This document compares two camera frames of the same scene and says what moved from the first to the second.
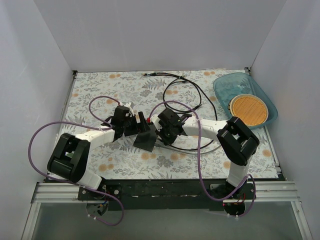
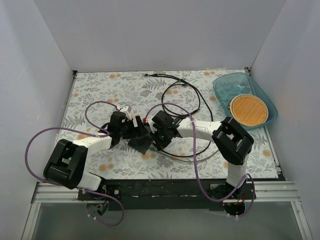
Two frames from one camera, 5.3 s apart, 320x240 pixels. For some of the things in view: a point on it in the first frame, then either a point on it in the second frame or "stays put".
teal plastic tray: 228,85 stays put
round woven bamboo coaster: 250,109 stays put
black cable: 180,77 to 177,80
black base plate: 167,194 stays put
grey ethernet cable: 185,152 to 182,159
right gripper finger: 161,134 to 156,138
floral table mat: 95,94 stays put
